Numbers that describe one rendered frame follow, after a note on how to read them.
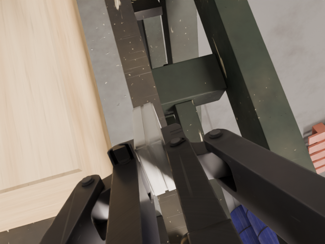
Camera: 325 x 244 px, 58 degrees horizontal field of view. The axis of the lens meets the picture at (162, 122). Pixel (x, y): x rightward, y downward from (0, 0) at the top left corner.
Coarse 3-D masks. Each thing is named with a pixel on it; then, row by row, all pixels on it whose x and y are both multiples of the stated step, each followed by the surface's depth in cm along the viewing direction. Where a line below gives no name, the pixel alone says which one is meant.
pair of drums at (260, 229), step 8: (240, 208) 349; (232, 216) 355; (240, 216) 345; (248, 216) 305; (240, 224) 342; (248, 224) 335; (256, 224) 290; (264, 224) 280; (240, 232) 338; (248, 232) 331; (256, 232) 292; (264, 232) 279; (272, 232) 272; (248, 240) 328; (256, 240) 321; (264, 240) 279; (272, 240) 269
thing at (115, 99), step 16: (80, 0) 54; (96, 0) 54; (80, 16) 53; (96, 16) 53; (96, 32) 52; (112, 32) 52; (96, 48) 51; (112, 48) 51; (96, 64) 50; (112, 64) 51; (96, 80) 50; (112, 80) 50; (112, 96) 49; (128, 96) 49; (112, 112) 48; (128, 112) 48; (112, 128) 48; (128, 128) 48; (112, 144) 47; (160, 208) 45
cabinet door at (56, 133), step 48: (0, 0) 56; (48, 0) 56; (0, 48) 54; (48, 48) 54; (0, 96) 51; (48, 96) 51; (96, 96) 51; (0, 144) 49; (48, 144) 49; (96, 144) 49; (0, 192) 47; (48, 192) 47
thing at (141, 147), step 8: (136, 112) 20; (136, 120) 18; (144, 120) 18; (136, 128) 17; (144, 128) 17; (136, 136) 16; (144, 136) 15; (136, 144) 15; (144, 144) 14; (136, 152) 14; (144, 152) 14; (144, 160) 14; (152, 160) 15; (144, 168) 15; (152, 168) 15; (152, 176) 15; (160, 176) 15; (152, 184) 15; (160, 184) 15; (152, 192) 15; (160, 192) 15
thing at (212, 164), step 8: (168, 128) 17; (176, 128) 17; (168, 136) 16; (176, 136) 16; (184, 136) 16; (192, 144) 14; (200, 144) 14; (200, 152) 13; (208, 152) 13; (200, 160) 13; (208, 160) 13; (216, 160) 13; (208, 168) 13; (216, 168) 13; (224, 168) 13; (208, 176) 14; (216, 176) 14; (224, 176) 13
